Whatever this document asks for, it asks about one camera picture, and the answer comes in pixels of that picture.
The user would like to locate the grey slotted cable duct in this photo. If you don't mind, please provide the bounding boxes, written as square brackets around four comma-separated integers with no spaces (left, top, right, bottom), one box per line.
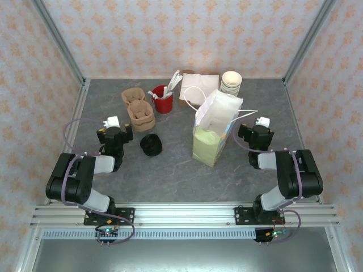
[42,228,258,240]

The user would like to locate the napkins in brown box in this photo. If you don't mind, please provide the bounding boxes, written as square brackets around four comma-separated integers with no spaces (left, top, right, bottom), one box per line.
[178,70,221,108]

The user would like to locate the black right mount plate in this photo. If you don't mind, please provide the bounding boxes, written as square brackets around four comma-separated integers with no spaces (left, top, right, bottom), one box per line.
[234,206,286,226]

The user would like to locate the circuit board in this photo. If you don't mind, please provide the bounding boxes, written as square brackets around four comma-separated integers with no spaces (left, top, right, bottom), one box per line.
[255,226,287,244]
[95,226,120,244]

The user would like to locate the black mount plate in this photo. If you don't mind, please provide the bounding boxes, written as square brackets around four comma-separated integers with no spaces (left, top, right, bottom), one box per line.
[234,206,286,226]
[83,207,136,226]

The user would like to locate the left aluminium side rail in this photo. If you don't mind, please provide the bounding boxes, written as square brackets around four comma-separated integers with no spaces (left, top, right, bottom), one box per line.
[45,79,91,205]

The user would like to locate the aluminium mounting rail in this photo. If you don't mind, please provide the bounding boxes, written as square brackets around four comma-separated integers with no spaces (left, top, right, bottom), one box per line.
[29,202,340,227]

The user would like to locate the black left mount plate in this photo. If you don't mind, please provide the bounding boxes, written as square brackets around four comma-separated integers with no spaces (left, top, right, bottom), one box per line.
[83,207,136,226]

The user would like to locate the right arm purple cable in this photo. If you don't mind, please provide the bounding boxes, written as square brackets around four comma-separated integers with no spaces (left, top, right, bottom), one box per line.
[231,120,302,245]

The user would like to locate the right aluminium frame post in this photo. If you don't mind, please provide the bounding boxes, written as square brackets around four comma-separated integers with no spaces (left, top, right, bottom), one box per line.
[283,0,338,86]

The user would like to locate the paper takeout bag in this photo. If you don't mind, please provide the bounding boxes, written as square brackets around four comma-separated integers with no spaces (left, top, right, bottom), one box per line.
[183,86,259,168]

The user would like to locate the right aluminium side rail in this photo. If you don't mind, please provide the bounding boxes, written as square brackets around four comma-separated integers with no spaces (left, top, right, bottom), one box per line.
[282,80,324,205]

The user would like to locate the stack of white napkins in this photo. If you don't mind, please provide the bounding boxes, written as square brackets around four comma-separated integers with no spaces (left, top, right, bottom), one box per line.
[179,73,221,106]

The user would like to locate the red plastic cup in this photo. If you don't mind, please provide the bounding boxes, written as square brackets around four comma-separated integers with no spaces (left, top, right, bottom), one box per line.
[151,84,174,114]

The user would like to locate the aluminium frame post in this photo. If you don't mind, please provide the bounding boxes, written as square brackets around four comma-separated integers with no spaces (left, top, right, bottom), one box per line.
[283,0,338,86]
[29,0,86,86]

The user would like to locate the left circuit board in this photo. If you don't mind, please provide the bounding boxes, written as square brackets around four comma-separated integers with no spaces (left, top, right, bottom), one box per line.
[95,226,120,244]

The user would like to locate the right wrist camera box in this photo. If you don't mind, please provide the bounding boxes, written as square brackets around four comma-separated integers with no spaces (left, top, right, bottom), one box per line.
[253,116,270,128]

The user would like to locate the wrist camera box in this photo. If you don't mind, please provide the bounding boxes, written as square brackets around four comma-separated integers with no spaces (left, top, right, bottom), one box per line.
[253,116,270,128]
[102,116,121,129]

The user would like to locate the aluminium side rail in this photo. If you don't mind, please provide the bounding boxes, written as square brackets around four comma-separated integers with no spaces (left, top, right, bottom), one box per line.
[45,79,91,205]
[282,80,324,205]

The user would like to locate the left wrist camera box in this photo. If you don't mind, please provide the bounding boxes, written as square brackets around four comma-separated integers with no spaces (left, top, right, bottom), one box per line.
[102,116,121,129]

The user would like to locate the stack of paper cups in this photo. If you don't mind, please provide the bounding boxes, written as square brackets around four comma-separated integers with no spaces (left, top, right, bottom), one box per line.
[220,70,243,96]

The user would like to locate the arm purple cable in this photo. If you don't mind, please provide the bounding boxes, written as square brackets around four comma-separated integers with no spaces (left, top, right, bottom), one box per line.
[61,118,136,245]
[231,120,302,245]

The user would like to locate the stack of pulp cup carriers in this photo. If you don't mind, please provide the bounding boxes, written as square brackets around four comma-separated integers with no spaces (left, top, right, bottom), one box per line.
[121,87,157,133]

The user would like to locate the right circuit board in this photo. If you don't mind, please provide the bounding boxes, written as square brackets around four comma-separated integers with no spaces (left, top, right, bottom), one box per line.
[255,226,287,244]

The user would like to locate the grey metal base panel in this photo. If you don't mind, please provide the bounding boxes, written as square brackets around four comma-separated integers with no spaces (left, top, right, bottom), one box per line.
[29,239,340,272]

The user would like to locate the left aluminium frame post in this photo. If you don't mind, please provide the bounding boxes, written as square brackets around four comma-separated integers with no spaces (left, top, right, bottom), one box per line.
[29,0,86,86]

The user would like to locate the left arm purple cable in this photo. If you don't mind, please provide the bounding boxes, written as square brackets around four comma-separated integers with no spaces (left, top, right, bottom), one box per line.
[61,118,136,245]

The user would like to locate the black cup lid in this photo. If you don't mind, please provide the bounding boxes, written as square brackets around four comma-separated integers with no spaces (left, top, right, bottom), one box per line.
[140,133,164,157]

